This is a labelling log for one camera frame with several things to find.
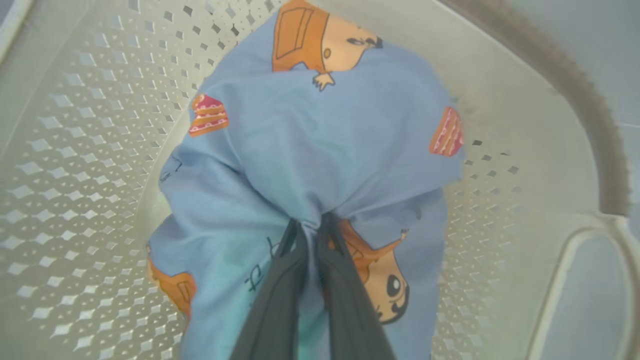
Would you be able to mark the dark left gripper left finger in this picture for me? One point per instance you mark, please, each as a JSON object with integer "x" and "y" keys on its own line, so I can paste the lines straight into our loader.
{"x": 275, "y": 310}

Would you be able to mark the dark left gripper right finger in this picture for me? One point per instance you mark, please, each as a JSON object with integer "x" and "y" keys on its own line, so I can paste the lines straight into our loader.
{"x": 350, "y": 310}

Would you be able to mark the blue cartoon print garment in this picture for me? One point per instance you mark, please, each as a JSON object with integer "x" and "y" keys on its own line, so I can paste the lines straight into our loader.
{"x": 325, "y": 150}

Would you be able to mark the cream laundry basket brown rim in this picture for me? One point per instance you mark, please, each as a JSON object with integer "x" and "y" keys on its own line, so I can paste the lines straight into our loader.
{"x": 75, "y": 175}

